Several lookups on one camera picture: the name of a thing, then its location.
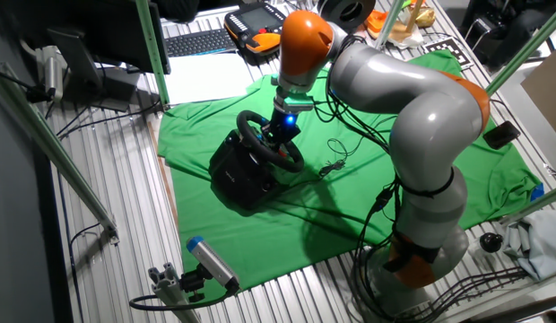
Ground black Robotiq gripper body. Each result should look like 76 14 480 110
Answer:
267 109 302 145

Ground black steering wheel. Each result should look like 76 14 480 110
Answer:
236 109 306 174

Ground black Logitech wheel base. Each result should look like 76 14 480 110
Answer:
208 129 284 211

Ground white paper sheet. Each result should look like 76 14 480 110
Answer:
163 52 255 107

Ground green cloth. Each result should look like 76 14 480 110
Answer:
156 48 544 292

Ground orange black teach pendant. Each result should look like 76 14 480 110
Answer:
223 2 294 57

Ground black keyboard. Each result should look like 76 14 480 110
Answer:
163 28 239 58

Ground black filament spool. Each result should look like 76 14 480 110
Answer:
317 0 377 33

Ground orange plastic item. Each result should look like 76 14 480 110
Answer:
366 9 389 39

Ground white crumpled bag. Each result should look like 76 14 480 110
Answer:
387 20 425 50

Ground wooden stick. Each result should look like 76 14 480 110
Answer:
404 0 426 35

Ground yellowish brown food item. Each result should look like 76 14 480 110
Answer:
412 5 437 29

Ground black white marker tag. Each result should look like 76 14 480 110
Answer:
422 37 474 69

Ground short aluminium extrusion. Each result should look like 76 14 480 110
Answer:
147 262 203 323

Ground black monitor with stand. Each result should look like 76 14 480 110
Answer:
8 0 172 113

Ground small black flat box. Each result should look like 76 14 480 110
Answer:
482 120 522 151

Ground black round knob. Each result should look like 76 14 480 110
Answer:
478 231 504 254

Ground silver cylindrical device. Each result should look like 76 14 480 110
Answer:
40 44 66 102

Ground seated person dark clothes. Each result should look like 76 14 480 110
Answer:
461 0 556 71

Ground brown cardboard panel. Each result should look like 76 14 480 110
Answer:
520 53 556 145

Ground grey crumpled cloth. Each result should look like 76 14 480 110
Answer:
501 209 556 282

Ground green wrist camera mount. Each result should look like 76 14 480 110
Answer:
272 91 316 114

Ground thin black USB cable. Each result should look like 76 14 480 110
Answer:
286 136 352 181

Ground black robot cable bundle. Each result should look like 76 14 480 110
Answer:
312 38 412 322

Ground silver camera blue cap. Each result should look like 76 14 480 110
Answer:
186 235 241 293

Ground aluminium frame beam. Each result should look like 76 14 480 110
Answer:
134 0 171 109
483 2 556 97
373 0 405 51
499 182 556 226
0 62 121 246

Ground black camera ball mount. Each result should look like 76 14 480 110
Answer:
178 264 208 303

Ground black monitor cable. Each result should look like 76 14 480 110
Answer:
56 99 162 140

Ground black camera cable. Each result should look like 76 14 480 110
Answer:
128 286 237 312

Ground black table cable bundle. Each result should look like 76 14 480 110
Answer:
412 266 530 323

